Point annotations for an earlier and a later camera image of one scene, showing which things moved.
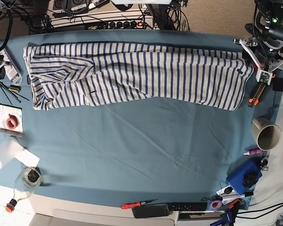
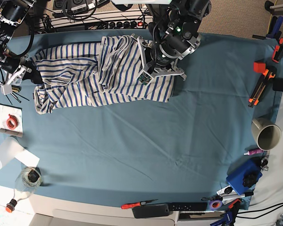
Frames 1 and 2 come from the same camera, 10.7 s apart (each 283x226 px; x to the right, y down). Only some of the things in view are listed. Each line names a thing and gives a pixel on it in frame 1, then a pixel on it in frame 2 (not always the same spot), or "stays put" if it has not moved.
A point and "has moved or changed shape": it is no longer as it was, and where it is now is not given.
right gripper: x=268 y=56 -> x=145 y=75
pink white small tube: x=253 y=151 stays put
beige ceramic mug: x=266 y=135 stays put
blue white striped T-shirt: x=66 y=75 has moved or changed shape
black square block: x=278 y=84 stays put
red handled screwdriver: x=135 y=204 stays put
